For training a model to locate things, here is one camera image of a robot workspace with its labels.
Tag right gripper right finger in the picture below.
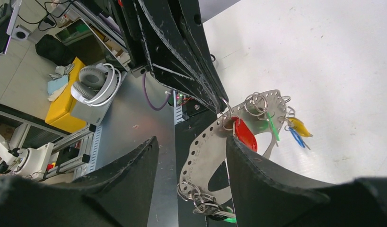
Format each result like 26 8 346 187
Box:
227 155 387 227

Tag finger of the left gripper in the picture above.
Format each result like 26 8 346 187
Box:
133 0 225 113
168 0 229 104

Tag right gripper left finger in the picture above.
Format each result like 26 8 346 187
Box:
0 137 159 227

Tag red tagged key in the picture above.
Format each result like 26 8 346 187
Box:
232 116 258 153

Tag keyring with keys bunch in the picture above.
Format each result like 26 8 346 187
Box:
176 89 314 224

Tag white headphones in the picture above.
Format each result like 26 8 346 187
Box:
70 63 124 107

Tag dark monitor screen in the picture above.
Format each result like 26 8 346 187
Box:
55 19 123 69

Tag yellow box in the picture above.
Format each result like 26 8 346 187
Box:
44 57 86 133

